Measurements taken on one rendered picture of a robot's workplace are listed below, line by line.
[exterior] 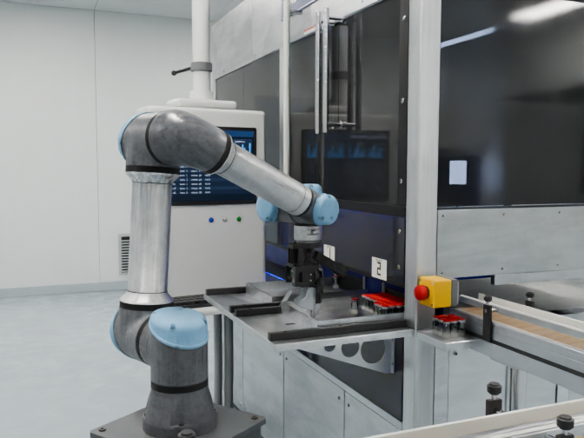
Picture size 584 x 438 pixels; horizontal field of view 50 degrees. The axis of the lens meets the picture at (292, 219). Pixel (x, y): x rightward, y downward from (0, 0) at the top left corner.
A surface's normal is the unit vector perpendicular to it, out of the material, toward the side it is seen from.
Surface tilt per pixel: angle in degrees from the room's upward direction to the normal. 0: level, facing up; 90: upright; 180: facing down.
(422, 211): 90
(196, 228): 90
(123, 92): 90
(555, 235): 90
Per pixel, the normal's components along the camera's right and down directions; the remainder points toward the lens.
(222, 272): 0.50, 0.07
